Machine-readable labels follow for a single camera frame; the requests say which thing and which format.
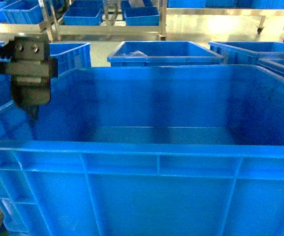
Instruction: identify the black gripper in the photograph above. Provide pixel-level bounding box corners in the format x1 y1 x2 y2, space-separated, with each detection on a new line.
6 37 58 125

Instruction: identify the large blue plastic crate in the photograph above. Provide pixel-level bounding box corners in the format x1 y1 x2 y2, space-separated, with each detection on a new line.
0 65 284 236

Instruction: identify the blue crate far left shelf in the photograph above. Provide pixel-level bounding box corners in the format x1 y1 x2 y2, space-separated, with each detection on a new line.
0 0 46 34

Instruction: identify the blue crate left behind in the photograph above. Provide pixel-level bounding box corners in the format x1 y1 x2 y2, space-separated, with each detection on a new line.
49 42 91 76

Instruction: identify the steel wheeled rack background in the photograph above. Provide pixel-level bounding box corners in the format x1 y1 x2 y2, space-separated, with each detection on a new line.
38 0 167 42

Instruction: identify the blue crate on rack left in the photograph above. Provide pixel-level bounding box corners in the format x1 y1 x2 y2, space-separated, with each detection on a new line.
63 0 104 26

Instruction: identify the blue crate on rack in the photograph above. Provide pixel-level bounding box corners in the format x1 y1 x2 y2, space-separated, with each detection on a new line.
121 0 159 26
63 0 104 26

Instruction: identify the blue crate centre behind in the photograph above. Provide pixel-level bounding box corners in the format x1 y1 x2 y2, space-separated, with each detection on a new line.
107 41 224 67

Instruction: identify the blue crate on rack right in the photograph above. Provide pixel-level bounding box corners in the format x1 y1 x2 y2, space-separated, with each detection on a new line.
121 0 159 26

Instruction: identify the steel wheeled table right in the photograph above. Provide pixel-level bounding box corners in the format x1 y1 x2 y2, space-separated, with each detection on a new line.
163 0 284 42

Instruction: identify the blue crate right behind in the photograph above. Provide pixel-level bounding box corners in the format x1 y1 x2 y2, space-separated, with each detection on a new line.
209 41 284 77

